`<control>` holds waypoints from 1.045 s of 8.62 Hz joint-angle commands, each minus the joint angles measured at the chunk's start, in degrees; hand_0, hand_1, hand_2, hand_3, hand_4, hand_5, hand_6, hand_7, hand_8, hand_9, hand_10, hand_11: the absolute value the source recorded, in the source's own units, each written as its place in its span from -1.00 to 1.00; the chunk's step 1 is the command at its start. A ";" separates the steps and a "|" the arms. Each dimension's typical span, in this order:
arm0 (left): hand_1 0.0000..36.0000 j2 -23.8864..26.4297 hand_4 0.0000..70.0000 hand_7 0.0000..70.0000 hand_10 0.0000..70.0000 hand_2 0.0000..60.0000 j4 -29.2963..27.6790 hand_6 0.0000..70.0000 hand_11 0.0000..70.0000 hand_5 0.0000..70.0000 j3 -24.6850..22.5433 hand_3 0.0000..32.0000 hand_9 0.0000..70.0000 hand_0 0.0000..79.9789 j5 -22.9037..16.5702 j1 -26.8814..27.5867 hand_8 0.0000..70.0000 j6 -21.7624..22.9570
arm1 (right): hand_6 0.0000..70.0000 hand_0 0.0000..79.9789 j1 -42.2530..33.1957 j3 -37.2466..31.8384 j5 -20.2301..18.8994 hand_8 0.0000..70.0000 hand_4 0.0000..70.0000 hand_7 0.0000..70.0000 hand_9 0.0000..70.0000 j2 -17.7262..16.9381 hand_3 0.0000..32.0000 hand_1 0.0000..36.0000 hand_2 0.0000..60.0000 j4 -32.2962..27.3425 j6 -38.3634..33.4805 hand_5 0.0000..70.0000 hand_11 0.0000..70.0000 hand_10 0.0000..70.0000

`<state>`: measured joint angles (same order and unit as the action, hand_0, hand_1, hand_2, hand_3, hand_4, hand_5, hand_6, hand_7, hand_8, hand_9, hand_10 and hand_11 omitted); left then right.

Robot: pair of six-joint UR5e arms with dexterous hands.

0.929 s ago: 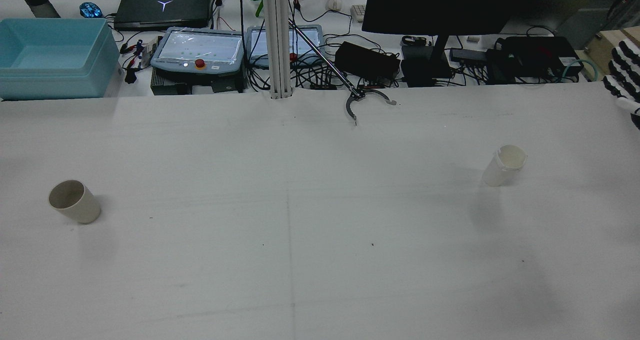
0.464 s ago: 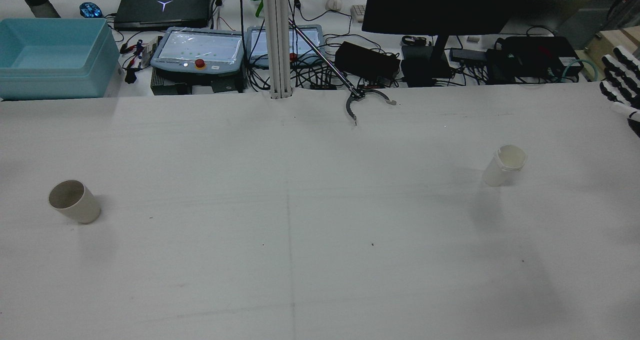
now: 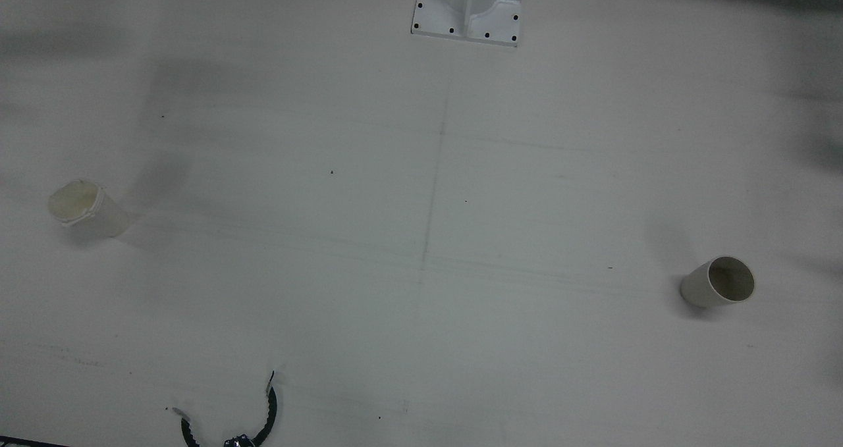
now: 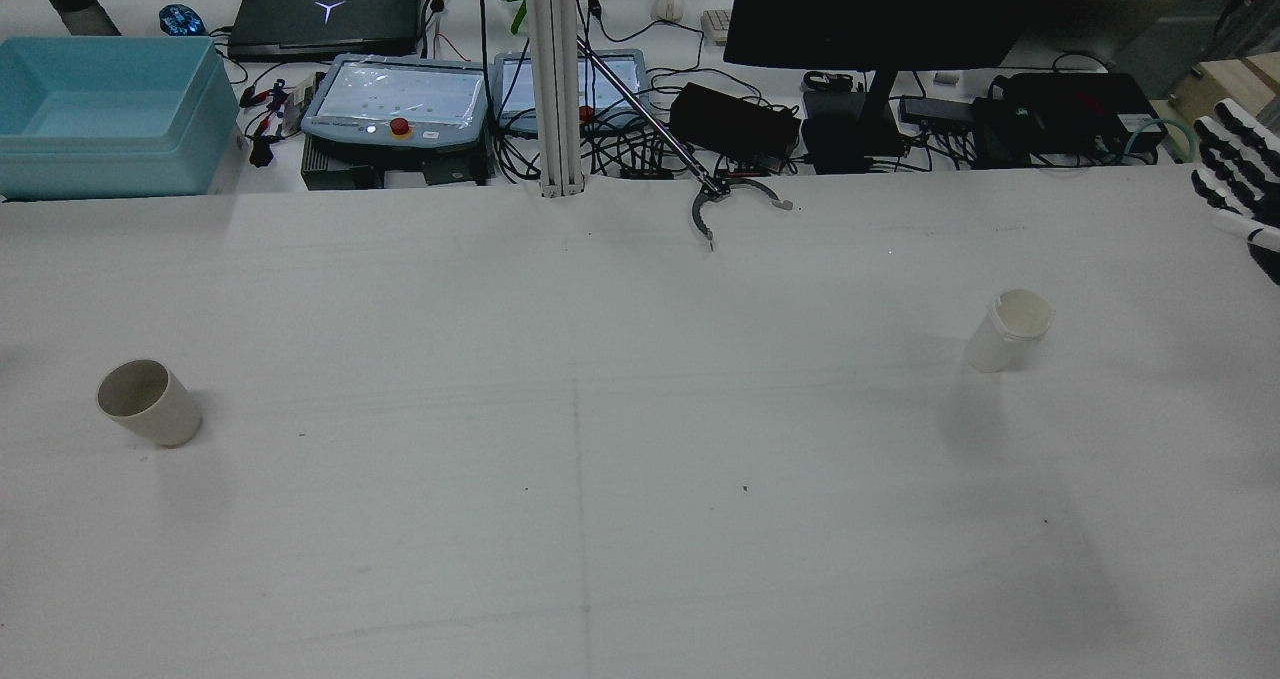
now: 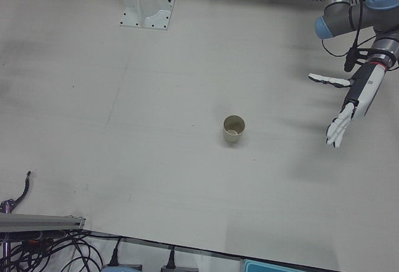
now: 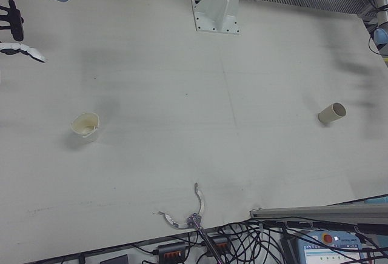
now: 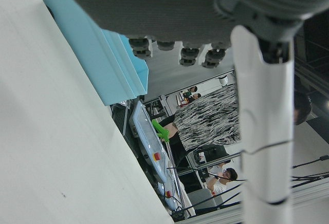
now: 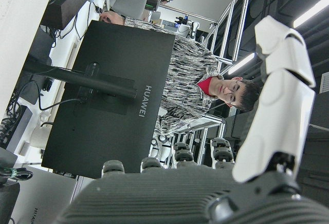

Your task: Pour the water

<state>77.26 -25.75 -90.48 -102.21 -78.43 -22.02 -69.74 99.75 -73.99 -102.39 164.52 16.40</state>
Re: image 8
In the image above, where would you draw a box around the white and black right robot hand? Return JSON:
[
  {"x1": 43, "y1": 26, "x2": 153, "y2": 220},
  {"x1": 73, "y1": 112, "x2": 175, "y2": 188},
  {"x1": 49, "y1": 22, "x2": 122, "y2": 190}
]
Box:
[{"x1": 55, "y1": 15, "x2": 329, "y2": 224}]

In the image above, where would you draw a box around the white Huawei carton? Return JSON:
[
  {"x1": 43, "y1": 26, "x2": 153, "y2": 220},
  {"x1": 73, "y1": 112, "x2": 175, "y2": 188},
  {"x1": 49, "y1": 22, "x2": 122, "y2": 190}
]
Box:
[{"x1": 10, "y1": 164, "x2": 78, "y2": 224}]

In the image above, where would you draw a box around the person in patterned shirt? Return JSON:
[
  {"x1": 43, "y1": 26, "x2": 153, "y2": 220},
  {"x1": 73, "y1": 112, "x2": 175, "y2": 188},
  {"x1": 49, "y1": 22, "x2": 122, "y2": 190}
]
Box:
[{"x1": 99, "y1": 10, "x2": 262, "y2": 137}]

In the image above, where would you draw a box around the black Huawei monitor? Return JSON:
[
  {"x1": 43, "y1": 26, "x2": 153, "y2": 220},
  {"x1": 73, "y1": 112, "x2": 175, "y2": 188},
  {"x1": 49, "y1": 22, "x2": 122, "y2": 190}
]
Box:
[{"x1": 41, "y1": 20, "x2": 177, "y2": 180}]

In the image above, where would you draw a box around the long ceiling light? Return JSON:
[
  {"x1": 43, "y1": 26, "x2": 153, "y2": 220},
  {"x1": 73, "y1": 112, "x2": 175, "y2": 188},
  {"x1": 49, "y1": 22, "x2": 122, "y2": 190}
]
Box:
[
  {"x1": 227, "y1": 53, "x2": 255, "y2": 74},
  {"x1": 293, "y1": 0, "x2": 329, "y2": 28}
]

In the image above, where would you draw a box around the black box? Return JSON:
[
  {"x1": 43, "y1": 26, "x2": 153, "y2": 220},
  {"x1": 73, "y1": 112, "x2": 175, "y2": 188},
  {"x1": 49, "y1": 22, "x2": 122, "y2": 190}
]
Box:
[{"x1": 41, "y1": 0, "x2": 89, "y2": 31}]

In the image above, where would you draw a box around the black monitor cable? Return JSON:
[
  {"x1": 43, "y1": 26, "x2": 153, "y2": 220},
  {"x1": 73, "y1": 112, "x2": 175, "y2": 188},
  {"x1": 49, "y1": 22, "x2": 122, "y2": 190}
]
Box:
[{"x1": 34, "y1": 80, "x2": 85, "y2": 111}]

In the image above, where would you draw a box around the cable bundle with green tie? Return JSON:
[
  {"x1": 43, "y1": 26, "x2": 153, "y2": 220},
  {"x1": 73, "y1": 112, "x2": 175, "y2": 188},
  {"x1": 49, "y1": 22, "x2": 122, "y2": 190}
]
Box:
[{"x1": 0, "y1": 167, "x2": 34, "y2": 181}]

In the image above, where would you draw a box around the aluminium cage frame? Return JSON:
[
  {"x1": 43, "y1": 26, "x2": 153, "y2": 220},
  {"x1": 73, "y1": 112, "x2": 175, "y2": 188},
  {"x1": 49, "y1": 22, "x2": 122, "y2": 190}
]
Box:
[{"x1": 158, "y1": 0, "x2": 254, "y2": 68}]

